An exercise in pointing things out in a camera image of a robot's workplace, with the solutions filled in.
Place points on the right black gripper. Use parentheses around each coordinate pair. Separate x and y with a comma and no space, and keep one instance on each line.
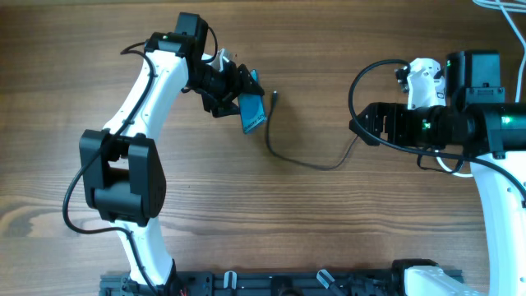
(397,113)

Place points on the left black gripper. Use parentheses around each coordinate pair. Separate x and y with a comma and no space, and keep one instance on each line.
(235,83)

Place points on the blue screen smartphone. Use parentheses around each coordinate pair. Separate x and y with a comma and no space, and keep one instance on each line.
(252,112)

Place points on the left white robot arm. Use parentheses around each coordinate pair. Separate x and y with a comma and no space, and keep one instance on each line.
(121,172)

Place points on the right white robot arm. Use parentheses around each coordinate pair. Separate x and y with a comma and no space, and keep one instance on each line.
(462,103)

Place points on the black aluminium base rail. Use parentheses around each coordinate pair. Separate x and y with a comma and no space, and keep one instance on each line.
(365,282)

